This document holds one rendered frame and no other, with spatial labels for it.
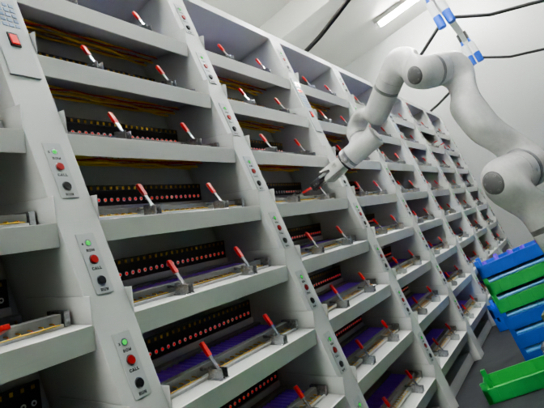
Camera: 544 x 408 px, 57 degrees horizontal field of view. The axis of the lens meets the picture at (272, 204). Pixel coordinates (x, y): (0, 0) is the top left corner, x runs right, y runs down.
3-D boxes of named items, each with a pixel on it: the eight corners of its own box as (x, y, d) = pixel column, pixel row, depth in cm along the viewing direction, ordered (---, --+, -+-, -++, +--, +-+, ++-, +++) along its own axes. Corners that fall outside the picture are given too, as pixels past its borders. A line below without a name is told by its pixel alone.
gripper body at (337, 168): (346, 167, 189) (325, 184, 193) (357, 167, 197) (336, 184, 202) (336, 151, 191) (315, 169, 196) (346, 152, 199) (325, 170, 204)
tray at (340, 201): (348, 208, 211) (346, 185, 212) (277, 218, 160) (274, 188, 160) (307, 213, 222) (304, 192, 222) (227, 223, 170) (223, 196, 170)
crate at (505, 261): (547, 248, 224) (538, 231, 225) (552, 250, 205) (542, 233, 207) (482, 274, 234) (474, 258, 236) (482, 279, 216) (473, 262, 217)
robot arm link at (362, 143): (340, 142, 194) (347, 159, 188) (366, 121, 188) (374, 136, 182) (353, 152, 199) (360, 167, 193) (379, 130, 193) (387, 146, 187)
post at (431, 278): (484, 353, 261) (335, 65, 297) (481, 359, 253) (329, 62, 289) (448, 364, 270) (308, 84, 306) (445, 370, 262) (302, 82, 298)
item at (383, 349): (414, 341, 200) (409, 307, 200) (359, 398, 148) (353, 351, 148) (366, 339, 210) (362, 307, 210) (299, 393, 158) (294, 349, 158)
